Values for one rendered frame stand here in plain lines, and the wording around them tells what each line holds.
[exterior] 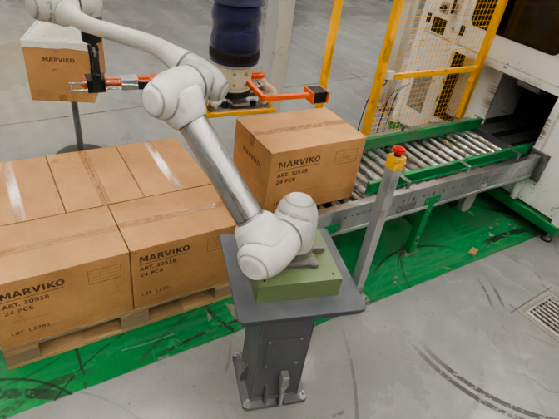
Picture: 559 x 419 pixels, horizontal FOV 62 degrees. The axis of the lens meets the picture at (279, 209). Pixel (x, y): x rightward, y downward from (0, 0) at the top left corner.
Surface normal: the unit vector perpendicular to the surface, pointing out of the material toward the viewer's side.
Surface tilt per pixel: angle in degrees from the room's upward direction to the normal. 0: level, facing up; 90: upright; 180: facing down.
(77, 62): 90
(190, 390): 0
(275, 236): 44
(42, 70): 90
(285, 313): 0
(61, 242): 0
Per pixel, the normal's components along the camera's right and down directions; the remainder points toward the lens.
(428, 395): 0.12, -0.80
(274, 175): 0.50, 0.56
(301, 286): 0.24, 0.59
